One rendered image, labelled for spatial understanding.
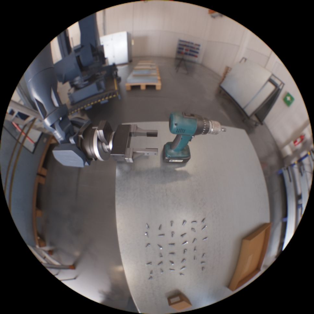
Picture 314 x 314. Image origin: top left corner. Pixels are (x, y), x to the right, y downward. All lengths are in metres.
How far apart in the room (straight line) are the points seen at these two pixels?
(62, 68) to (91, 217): 1.68
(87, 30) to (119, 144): 1.02
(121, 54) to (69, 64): 5.34
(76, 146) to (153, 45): 10.54
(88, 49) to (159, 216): 1.38
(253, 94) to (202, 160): 2.60
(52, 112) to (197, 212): 0.67
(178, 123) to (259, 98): 2.71
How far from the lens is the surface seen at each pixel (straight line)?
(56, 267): 1.71
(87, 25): 1.07
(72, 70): 1.37
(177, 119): 0.25
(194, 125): 0.26
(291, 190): 3.69
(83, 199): 1.31
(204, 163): 0.49
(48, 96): 0.43
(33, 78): 0.45
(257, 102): 2.85
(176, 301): 0.66
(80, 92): 1.48
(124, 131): 0.36
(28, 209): 2.12
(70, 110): 1.49
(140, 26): 10.97
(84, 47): 1.22
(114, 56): 6.66
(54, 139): 2.19
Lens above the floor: 1.04
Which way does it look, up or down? 64 degrees down
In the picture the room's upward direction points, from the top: 8 degrees clockwise
